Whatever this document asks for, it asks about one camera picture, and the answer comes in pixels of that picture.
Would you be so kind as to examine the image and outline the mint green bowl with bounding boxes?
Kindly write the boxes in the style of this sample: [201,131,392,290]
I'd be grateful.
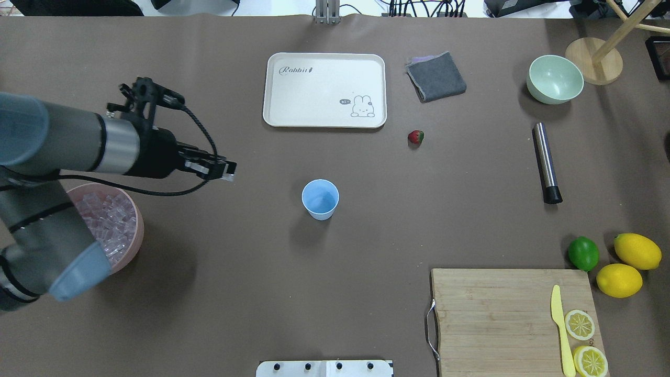
[526,55,585,105]

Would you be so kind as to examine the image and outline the red strawberry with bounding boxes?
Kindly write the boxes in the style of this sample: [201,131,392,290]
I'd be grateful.
[407,130,425,146]

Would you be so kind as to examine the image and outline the pink bowl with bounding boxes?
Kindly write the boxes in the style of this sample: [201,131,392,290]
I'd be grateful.
[67,183,144,274]

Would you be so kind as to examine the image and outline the grey folded cloth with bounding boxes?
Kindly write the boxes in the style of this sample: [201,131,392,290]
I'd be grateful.
[405,51,467,103]

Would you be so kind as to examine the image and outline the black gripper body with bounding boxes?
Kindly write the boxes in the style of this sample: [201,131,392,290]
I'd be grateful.
[125,121,185,179]

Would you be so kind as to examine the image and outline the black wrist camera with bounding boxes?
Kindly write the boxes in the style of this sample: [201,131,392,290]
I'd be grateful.
[107,77,186,122]

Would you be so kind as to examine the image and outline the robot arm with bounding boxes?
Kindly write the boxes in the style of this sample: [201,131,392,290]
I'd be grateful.
[2,84,237,313]

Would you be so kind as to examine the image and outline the wooden mug tree stand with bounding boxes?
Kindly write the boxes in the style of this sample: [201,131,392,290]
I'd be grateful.
[565,1,669,85]

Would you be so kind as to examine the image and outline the lemon half slice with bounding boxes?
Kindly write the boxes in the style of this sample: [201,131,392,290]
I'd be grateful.
[565,309,596,341]
[573,346,609,376]

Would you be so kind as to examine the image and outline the clear ice cube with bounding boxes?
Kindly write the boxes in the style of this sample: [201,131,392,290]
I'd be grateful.
[220,173,235,182]

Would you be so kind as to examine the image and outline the aluminium frame post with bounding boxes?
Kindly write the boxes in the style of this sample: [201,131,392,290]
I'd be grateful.
[313,0,341,25]

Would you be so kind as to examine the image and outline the cream rabbit tray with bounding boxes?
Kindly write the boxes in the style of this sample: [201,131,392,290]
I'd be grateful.
[263,52,387,129]

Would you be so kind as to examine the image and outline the steel muddler black tip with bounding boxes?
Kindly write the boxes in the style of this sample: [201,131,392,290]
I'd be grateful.
[533,122,563,205]

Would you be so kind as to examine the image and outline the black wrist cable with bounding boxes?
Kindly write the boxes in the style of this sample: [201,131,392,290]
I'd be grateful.
[0,102,219,197]

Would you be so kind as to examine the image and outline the bamboo cutting board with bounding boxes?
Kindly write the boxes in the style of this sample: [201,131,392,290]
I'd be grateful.
[430,268,605,376]

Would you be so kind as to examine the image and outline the dark brown tray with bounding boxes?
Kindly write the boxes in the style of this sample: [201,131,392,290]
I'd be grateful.
[645,36,669,81]

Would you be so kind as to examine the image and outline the green lime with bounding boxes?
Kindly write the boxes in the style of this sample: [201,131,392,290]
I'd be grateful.
[567,236,600,272]

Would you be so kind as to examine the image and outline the light blue plastic cup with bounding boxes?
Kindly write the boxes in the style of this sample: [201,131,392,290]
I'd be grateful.
[301,179,340,220]

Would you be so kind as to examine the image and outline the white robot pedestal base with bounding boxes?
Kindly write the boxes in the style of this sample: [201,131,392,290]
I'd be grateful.
[255,360,395,376]

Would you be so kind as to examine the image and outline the yellow plastic knife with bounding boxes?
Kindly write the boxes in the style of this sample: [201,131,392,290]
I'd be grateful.
[550,285,576,376]

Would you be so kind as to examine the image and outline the clear ice cubes pile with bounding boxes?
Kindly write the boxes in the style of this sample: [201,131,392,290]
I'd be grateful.
[74,192,139,267]

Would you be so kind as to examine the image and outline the whole yellow lemon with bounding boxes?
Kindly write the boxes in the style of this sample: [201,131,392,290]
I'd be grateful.
[613,233,662,270]
[596,263,643,298]

